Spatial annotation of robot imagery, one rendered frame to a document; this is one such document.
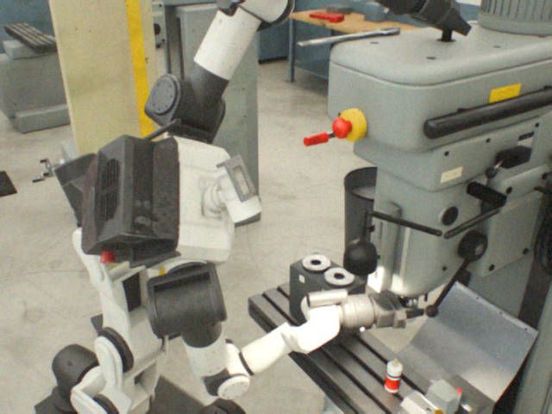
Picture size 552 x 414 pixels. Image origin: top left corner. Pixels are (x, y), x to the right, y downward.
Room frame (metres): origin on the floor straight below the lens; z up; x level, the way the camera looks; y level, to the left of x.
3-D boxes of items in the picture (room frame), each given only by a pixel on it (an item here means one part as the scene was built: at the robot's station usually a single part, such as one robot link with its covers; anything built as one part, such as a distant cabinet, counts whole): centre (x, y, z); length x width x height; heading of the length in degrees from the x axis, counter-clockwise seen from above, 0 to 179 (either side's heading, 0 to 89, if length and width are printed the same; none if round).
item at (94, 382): (1.35, 0.54, 0.68); 0.21 x 0.20 x 0.13; 52
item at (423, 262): (1.13, -0.34, 1.47); 0.21 x 0.19 x 0.32; 34
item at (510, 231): (1.24, -0.50, 1.47); 0.24 x 0.19 x 0.26; 34
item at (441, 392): (1.00, -0.42, 1.04); 0.06 x 0.05 x 0.06; 36
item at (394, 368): (1.15, -0.33, 0.98); 0.04 x 0.04 x 0.11
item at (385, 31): (1.13, -0.14, 1.89); 0.24 x 0.04 x 0.01; 125
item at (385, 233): (1.07, -0.24, 1.45); 0.04 x 0.04 x 0.21; 34
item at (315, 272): (1.44, -0.16, 1.03); 0.22 x 0.12 x 0.20; 41
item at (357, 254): (0.99, -0.18, 1.48); 0.07 x 0.07 x 0.06
